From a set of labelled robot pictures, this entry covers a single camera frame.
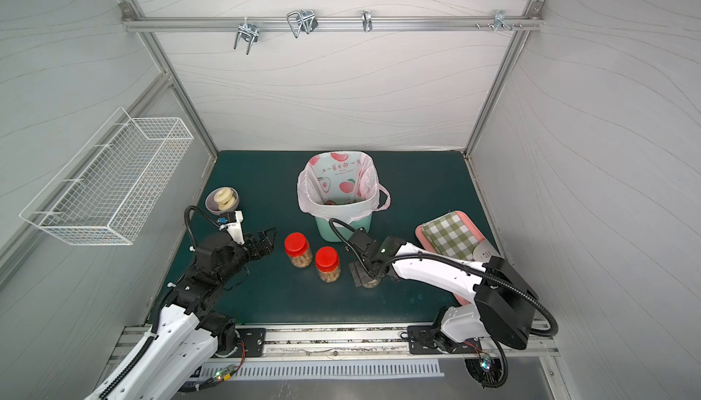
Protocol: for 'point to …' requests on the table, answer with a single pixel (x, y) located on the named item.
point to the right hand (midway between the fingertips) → (367, 267)
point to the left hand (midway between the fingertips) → (265, 232)
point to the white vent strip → (327, 369)
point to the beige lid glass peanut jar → (371, 284)
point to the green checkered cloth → (449, 235)
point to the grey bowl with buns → (222, 200)
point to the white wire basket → (107, 192)
